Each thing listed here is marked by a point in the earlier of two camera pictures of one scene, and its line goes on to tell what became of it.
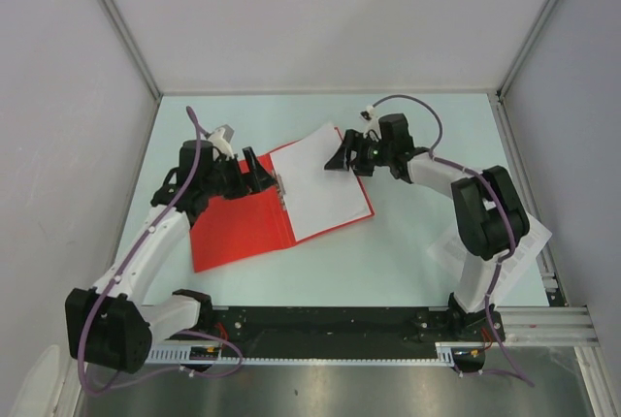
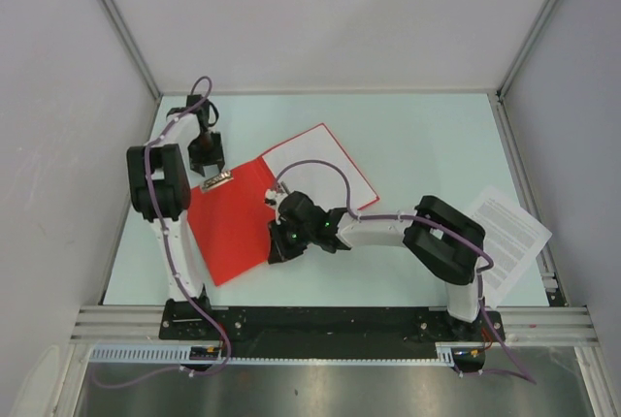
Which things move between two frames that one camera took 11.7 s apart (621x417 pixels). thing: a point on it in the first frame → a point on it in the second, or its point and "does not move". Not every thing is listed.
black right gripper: [341, 160] → [279, 250]
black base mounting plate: [339, 324] does not move
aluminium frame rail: [550, 327] does not move
